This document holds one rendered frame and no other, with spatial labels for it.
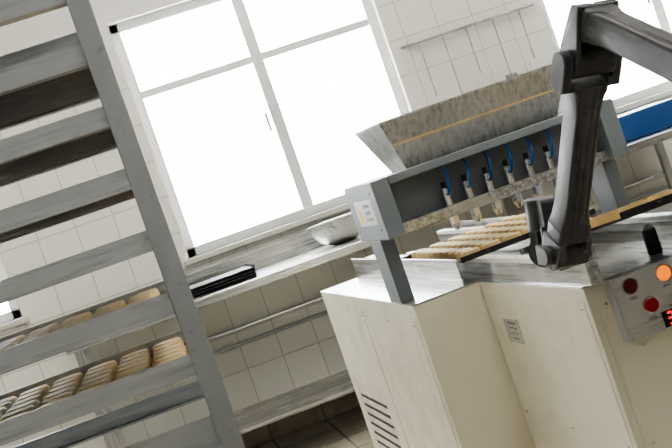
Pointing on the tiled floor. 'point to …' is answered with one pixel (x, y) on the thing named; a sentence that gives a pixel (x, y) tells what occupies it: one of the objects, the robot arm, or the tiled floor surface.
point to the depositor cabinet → (427, 366)
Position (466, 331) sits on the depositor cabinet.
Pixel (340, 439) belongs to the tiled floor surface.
